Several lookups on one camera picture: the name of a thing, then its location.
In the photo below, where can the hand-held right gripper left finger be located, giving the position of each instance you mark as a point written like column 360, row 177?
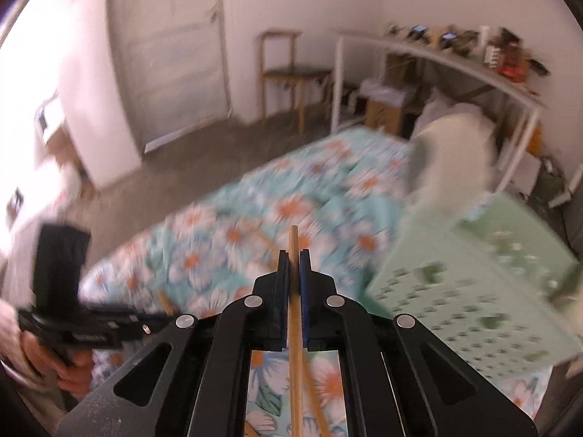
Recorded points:
column 281, row 291

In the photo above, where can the floral light blue blanket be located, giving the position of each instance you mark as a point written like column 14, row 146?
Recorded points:
column 328, row 191

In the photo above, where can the brown cardboard box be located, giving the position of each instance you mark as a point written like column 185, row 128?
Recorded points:
column 385, row 116

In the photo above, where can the large white ceramic spoon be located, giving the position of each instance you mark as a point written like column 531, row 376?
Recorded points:
column 455, row 164

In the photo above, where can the single wooden chopstick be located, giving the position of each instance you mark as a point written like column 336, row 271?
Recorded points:
column 295, row 373

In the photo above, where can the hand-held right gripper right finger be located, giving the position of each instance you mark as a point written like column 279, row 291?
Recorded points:
column 306, row 291

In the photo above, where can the green perforated utensil holder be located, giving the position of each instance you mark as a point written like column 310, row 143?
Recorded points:
column 473, row 282

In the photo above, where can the bunch of wooden chopsticks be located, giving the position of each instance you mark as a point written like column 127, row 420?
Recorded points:
column 319, row 407

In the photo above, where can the plastic wrapped flat box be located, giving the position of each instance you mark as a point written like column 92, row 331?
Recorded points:
column 387, row 90

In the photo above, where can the white desk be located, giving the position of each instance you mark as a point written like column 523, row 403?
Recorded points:
column 446, row 57

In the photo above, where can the wooden chair with dark seat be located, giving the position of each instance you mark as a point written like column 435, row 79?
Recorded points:
column 291, row 73

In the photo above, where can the red soda bottles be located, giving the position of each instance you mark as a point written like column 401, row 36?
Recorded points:
column 512, row 61

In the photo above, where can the person's left hand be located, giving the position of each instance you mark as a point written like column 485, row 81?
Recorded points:
column 68, row 375

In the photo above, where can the black device with screen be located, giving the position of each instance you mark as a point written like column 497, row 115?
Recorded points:
column 418, row 32

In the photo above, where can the white pillow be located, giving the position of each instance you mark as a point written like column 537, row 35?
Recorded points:
column 430, row 109

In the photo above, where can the white panel door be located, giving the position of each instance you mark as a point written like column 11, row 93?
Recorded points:
column 177, row 54

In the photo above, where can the person's left forearm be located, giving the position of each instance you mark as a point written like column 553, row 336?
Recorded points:
column 9, row 327

